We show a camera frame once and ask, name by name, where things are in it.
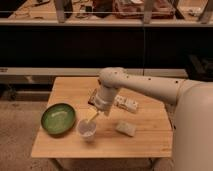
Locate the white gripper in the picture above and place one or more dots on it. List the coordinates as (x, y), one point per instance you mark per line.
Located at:
(103, 102)

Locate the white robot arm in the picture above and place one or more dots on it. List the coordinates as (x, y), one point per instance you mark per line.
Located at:
(192, 145)

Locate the green ceramic bowl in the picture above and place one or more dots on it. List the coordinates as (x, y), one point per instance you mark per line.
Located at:
(58, 118)

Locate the brown chocolate bar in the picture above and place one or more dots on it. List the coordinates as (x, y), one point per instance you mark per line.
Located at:
(92, 97)

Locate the white sponge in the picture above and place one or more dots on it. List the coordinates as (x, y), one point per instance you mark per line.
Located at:
(126, 128)

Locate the wooden table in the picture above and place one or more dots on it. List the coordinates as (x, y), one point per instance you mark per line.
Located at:
(153, 136)

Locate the brown bag on shelf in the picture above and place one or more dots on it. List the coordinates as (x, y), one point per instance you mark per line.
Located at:
(135, 9)

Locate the grey shelf rail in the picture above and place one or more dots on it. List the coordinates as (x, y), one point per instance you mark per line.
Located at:
(28, 71)

